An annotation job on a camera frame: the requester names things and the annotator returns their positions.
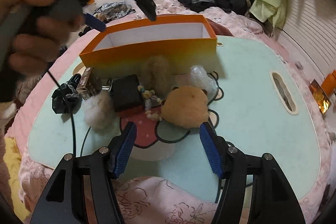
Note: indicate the brown plush toy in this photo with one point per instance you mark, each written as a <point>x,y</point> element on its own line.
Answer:
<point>183,106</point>

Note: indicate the black hair clip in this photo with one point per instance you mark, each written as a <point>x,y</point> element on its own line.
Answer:
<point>74,81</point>

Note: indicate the dark cloth pouch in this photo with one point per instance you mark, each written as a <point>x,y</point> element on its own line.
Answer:
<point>61,100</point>

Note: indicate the small brown box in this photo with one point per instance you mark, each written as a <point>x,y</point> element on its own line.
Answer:
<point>88,79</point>

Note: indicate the shiny gold packet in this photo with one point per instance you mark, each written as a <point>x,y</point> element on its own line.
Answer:
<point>320,98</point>

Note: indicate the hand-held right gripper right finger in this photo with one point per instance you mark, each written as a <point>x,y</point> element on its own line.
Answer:
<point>210,150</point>

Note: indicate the orange cardboard box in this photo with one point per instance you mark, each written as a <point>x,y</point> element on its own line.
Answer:
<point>157,53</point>

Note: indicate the pink floral blanket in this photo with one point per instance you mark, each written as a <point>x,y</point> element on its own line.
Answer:
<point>147,200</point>

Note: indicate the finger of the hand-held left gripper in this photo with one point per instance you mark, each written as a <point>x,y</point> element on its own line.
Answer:
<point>149,10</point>
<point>94,21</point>

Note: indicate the black wallet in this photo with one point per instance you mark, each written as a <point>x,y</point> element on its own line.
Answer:
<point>126,92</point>

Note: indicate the white fluffy pompom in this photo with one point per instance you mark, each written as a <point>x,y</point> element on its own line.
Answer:
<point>98,111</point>

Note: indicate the clear plastic bag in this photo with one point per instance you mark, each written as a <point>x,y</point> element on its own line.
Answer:
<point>200,78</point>

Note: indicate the beige furry pompom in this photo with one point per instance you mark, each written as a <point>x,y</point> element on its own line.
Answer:
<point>157,74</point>

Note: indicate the patterned dark garment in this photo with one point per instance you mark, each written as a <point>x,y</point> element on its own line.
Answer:
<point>115,10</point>

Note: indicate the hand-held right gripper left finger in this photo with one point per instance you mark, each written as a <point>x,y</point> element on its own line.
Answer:
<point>126,150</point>

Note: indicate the white slatted panel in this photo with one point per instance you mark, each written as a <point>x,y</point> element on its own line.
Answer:
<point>309,37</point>

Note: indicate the person's left hand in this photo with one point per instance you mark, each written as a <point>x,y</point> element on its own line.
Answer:
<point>29,56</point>

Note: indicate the dark red cushion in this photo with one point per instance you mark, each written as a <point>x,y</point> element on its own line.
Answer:
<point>220,28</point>

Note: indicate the small orange box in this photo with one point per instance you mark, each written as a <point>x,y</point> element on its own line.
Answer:
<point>329,85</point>

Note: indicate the beaded charm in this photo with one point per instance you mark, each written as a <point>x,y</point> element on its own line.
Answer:
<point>147,95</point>

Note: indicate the mint cartoon lap table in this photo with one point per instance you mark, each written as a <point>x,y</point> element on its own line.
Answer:
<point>249,108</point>

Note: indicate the yellow cloth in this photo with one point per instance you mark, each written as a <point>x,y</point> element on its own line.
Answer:
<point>15,174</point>

